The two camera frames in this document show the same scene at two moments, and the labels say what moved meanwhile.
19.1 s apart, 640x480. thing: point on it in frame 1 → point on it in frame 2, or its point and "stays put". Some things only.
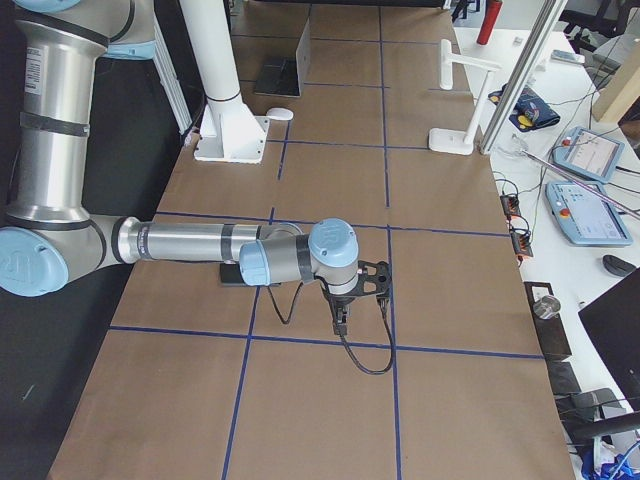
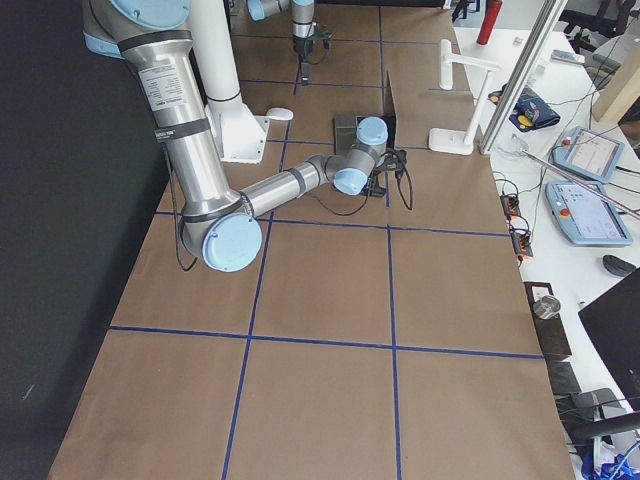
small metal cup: x=547 y=306 stays put
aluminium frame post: x=522 y=76 stays put
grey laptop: x=290 y=75 → x=345 y=127
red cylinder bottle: x=492 y=10 stays put
